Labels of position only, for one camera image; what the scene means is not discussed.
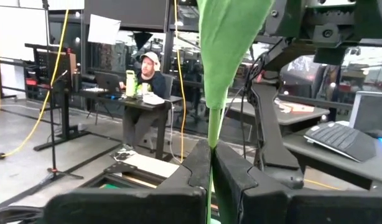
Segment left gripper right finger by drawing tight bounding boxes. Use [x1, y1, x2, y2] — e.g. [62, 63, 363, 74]
[211, 140, 382, 224]

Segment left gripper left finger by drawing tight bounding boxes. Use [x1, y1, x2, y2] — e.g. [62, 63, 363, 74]
[43, 139, 212, 224]

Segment yellow artificial tulip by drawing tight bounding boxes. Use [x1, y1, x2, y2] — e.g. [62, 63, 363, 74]
[196, 0, 275, 224]

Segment grey desk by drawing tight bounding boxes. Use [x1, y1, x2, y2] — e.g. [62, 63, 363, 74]
[282, 121, 382, 191]

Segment dark computer keyboard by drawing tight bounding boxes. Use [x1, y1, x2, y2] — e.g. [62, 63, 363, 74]
[304, 121, 378, 163]

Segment loose papers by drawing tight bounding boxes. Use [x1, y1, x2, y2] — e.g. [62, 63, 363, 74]
[274, 99, 315, 114]

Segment grey table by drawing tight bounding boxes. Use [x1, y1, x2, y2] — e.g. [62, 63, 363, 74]
[225, 98, 331, 135]

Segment grey computer monitor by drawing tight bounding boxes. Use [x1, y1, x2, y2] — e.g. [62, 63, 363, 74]
[348, 91, 382, 131]

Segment black office desk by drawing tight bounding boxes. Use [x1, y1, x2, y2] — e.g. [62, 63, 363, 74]
[78, 88, 183, 161]

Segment black tripod stand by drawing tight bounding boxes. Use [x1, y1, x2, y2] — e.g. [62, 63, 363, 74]
[41, 0, 85, 183]

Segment green water bottle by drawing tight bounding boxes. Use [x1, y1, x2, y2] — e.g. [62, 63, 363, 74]
[125, 70, 137, 97]

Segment person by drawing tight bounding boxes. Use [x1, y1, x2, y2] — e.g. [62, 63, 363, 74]
[113, 51, 167, 161]

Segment black laptop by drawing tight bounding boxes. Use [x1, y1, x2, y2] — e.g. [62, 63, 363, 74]
[94, 70, 122, 94]

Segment grey office chair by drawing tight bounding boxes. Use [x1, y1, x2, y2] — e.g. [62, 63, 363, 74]
[161, 73, 177, 101]

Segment white paper sheet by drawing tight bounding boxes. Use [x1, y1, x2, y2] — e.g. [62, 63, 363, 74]
[87, 14, 122, 46]

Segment yellow floor cable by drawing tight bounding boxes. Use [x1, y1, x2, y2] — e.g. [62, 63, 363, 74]
[302, 179, 342, 190]

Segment black aluminium table frame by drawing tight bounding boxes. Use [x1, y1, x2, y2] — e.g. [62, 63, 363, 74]
[82, 161, 179, 191]

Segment black standing desk frame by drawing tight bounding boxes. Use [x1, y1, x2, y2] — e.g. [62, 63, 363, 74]
[24, 43, 90, 152]

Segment yellow hanging cable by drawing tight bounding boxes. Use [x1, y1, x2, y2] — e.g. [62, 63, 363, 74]
[173, 0, 188, 163]
[0, 9, 70, 160]

